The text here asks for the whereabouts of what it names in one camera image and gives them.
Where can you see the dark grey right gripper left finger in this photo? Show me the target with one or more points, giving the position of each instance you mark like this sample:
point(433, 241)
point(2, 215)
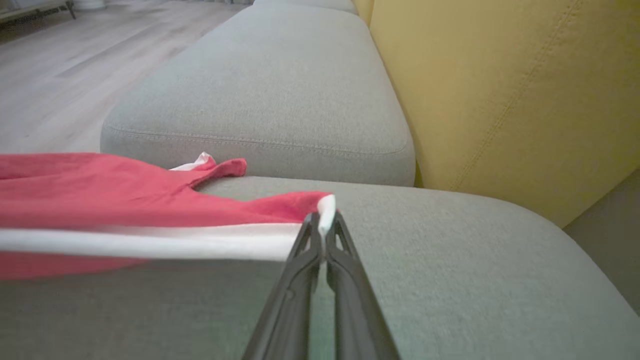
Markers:
point(292, 310)

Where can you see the yellow sofa backrest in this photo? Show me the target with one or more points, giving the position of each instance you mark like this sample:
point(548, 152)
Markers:
point(510, 95)

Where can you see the red jersey with white trim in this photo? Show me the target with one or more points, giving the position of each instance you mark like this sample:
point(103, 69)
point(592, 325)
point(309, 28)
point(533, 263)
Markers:
point(100, 195)

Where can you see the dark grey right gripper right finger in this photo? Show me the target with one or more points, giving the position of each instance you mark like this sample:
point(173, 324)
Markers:
point(355, 315)

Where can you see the grey sofa seat cushion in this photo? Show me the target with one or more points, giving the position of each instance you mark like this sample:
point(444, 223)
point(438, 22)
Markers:
point(270, 95)
point(310, 5)
point(475, 280)

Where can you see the low wooden furniture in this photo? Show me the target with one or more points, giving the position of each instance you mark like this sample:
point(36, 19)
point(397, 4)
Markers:
point(30, 10)

